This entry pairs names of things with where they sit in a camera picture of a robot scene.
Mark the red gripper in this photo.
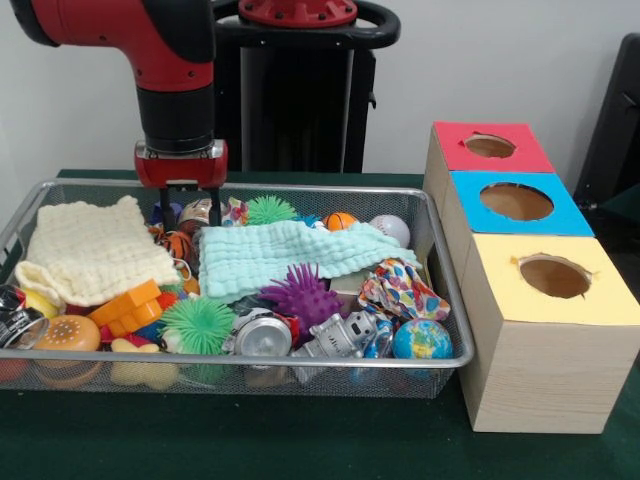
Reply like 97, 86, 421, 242
133, 139, 229, 229

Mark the orange striped tiger toy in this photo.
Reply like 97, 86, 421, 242
149, 222, 197, 262

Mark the shallow metal mesh bin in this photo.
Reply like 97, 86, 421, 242
0, 178, 475, 400

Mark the wooden box with three holes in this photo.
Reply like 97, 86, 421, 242
422, 120, 640, 434

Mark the mint green waffle cloth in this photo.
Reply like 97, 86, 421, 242
198, 221, 423, 301

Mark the cream waffle cloth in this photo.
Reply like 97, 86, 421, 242
14, 195, 181, 307

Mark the orange plastic block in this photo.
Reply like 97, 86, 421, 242
87, 279, 164, 337

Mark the green spiky ball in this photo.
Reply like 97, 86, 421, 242
158, 298, 236, 356

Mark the purple spiky ball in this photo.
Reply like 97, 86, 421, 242
258, 263, 346, 331

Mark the toy burger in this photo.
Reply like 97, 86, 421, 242
33, 314, 101, 353

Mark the silver toy robot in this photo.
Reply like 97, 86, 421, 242
289, 310, 377, 361

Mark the white baseball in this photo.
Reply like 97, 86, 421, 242
369, 214, 412, 250

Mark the colourful heart print cloth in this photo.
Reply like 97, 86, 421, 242
357, 258, 451, 322

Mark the dark green table cloth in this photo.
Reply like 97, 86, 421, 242
597, 180, 640, 217
0, 168, 640, 480

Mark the globe print ball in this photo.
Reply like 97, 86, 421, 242
391, 318, 454, 361

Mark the black upright panel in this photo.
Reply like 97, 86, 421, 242
573, 32, 640, 201

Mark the black and red robot pedestal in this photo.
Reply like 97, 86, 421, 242
212, 0, 402, 174

